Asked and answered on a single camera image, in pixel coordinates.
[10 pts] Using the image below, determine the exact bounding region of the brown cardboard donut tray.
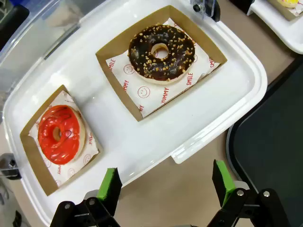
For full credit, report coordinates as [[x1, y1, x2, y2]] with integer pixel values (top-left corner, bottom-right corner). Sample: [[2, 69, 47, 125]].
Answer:
[[268, 0, 303, 22], [95, 4, 228, 122], [19, 84, 104, 197]]

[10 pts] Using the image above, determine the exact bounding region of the chocolate donut with nuts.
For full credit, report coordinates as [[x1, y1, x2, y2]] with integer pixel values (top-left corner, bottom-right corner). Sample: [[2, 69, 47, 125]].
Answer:
[[128, 23, 197, 85]]

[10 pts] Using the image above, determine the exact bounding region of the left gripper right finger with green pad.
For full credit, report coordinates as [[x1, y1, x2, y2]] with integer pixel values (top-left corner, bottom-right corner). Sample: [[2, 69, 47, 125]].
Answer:
[[208, 159, 291, 227]]

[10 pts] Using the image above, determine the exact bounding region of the black serving tray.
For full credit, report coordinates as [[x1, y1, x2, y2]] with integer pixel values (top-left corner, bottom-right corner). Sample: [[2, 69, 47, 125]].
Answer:
[[226, 62, 303, 227]]

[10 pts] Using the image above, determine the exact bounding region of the black lid hinge knob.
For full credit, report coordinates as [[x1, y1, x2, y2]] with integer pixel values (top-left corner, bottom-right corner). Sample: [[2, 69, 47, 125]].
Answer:
[[193, 0, 221, 22], [0, 153, 22, 178]]

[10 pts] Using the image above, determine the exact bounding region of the yellow sprinkled donut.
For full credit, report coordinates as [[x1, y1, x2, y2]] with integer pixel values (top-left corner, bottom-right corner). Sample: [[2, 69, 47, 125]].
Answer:
[[276, 0, 300, 8]]

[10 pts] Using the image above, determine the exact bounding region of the red glazed donut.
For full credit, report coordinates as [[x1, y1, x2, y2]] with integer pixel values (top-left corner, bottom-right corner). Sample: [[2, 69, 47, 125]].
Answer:
[[37, 105, 86, 166]]

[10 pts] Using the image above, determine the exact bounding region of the white printed paper liner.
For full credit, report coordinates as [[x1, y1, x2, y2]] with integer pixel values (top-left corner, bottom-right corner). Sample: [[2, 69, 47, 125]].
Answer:
[[28, 91, 99, 187], [105, 17, 221, 118], [293, 3, 303, 17]]

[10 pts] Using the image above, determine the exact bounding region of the black lid handle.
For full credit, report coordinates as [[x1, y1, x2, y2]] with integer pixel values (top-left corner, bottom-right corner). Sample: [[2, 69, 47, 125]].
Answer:
[[0, 6, 30, 52]]

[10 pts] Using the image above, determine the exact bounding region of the white display case base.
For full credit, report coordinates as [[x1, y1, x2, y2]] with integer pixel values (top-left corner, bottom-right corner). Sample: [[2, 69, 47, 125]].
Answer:
[[2, 0, 268, 226], [247, 0, 303, 55]]

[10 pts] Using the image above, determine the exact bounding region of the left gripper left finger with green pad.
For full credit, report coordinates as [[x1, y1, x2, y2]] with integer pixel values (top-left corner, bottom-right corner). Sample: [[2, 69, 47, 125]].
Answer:
[[49, 167, 123, 227]]

